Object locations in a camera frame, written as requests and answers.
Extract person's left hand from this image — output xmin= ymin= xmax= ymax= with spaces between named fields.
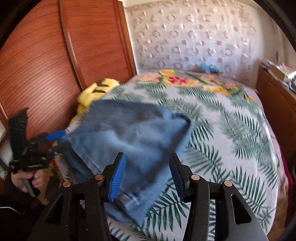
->
xmin=11 ymin=170 xmax=45 ymax=193

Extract wooden sideboard cabinet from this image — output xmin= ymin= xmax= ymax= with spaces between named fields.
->
xmin=256 ymin=68 xmax=295 ymax=167

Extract yellow Pikachu plush toy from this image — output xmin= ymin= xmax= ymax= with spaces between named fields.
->
xmin=70 ymin=78 xmax=120 ymax=124

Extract cardboard box on cabinet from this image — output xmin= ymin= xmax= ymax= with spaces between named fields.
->
xmin=269 ymin=63 xmax=295 ymax=82

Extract floral pink bed cover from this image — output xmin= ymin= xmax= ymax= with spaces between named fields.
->
xmin=67 ymin=69 xmax=288 ymax=240

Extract palm leaf print blanket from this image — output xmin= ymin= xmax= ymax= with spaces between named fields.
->
xmin=64 ymin=82 xmax=278 ymax=240

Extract blue denim jeans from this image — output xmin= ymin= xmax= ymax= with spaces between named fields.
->
xmin=59 ymin=99 xmax=193 ymax=225

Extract sheer circle pattern curtain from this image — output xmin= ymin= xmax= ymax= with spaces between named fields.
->
xmin=125 ymin=1 xmax=268 ymax=80

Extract blue toy on headboard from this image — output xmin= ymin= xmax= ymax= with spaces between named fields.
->
xmin=200 ymin=62 xmax=219 ymax=74

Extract wooden louvered wardrobe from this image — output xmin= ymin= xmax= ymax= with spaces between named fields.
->
xmin=1 ymin=1 xmax=136 ymax=138

